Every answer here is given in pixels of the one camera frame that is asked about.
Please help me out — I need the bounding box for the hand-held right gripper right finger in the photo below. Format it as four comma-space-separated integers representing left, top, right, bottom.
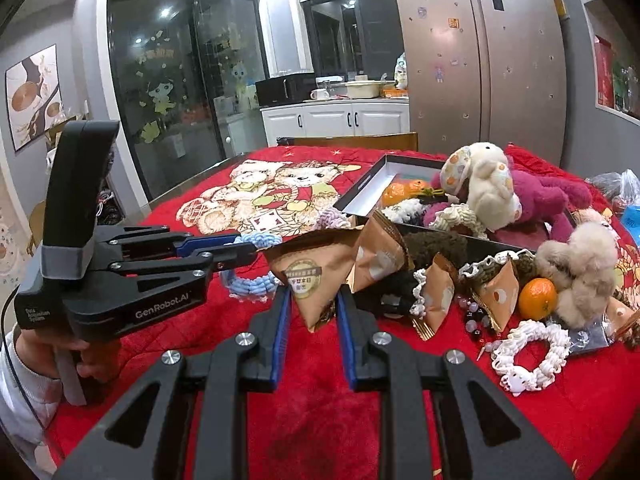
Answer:
336, 285, 576, 480

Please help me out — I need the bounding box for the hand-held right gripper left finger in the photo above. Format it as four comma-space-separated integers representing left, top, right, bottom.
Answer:
52, 285, 293, 480

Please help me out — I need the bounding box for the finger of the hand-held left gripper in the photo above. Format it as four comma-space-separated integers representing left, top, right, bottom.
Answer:
97, 226, 243, 263
107, 241, 260, 286

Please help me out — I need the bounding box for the blue knitted scrunchie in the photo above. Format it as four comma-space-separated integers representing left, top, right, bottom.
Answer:
220, 230, 283, 303

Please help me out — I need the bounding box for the brown labelled triangular snack packet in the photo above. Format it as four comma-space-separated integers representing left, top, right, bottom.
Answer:
262, 227, 366, 333

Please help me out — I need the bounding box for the black framed box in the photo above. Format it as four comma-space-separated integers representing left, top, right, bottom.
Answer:
332, 154, 581, 261

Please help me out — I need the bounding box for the orange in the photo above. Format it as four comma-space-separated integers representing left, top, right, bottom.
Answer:
517, 277, 558, 321
382, 182, 408, 206

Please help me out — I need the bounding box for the cream lace scrunchie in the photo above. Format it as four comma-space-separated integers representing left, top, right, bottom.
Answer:
432, 204, 488, 238

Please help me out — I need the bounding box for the cream plush rabbit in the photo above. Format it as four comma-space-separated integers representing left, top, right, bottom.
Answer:
440, 142, 523, 233

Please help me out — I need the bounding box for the pink plush bear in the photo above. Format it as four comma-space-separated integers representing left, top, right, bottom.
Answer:
425, 157, 593, 243

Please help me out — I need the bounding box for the person's left forearm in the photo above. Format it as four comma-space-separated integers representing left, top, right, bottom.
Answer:
0, 330, 63, 461

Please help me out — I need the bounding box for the person's left hand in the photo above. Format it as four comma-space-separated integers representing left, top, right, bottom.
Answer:
14, 327, 121, 396

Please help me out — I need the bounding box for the black lace-trimmed scrunchie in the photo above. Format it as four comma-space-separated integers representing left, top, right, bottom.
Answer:
357, 267, 426, 318

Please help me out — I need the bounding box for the triangular dotted snack packet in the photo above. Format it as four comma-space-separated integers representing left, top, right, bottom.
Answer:
350, 210, 416, 293
475, 255, 521, 333
412, 252, 458, 341
602, 295, 640, 351

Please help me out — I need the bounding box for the purple knitted scrunchie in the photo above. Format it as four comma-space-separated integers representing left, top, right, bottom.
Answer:
305, 205, 353, 231

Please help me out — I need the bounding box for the red bear-print blanket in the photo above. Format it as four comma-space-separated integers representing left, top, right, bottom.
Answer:
45, 145, 640, 480

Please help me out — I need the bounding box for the dark brown fuzzy scrunchie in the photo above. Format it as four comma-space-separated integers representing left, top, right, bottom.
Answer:
405, 230, 468, 271

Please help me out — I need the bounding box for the dark glass door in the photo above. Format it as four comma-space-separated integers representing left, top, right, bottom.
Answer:
107, 0, 271, 201

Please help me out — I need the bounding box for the wooden chair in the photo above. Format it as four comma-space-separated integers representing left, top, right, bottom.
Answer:
276, 132, 420, 153

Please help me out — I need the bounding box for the white kitchen cabinet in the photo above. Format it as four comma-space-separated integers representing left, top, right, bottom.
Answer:
260, 97, 411, 148

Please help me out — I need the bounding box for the black microwave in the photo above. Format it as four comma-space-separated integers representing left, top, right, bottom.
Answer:
255, 74, 317, 107

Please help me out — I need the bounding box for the olive lace-trimmed scrunchie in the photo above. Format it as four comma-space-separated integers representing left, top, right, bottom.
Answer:
459, 250, 538, 286

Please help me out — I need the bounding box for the white knitted scrunchie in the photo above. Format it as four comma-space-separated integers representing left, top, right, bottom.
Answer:
491, 320, 572, 396

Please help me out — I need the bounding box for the white pot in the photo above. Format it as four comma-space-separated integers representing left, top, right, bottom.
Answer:
345, 80, 383, 100

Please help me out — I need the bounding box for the dark foil packet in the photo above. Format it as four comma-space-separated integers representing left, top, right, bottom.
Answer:
570, 320, 616, 356

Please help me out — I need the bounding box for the beige fluffy plush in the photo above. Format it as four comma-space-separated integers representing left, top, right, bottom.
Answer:
535, 220, 621, 331

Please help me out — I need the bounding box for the dark kitchen window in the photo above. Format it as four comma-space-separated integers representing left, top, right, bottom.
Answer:
300, 0, 406, 81

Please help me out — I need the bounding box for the silver refrigerator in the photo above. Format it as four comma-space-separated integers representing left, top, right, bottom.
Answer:
390, 0, 568, 163

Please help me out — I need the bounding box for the clear plastic bag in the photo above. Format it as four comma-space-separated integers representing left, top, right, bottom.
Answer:
585, 169, 640, 211

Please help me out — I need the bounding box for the blue plastic bag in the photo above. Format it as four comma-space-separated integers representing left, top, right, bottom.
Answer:
620, 202, 640, 246

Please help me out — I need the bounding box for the red gift box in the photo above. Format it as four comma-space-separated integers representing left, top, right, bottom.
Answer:
595, 35, 615, 108

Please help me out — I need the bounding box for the framed wall picture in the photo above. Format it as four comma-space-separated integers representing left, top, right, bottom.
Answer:
5, 44, 63, 153

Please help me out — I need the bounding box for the bead bracelet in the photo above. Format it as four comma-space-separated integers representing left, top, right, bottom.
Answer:
452, 295, 501, 346

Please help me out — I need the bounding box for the white wall shelf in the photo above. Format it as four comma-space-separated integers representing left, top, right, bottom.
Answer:
582, 0, 640, 126

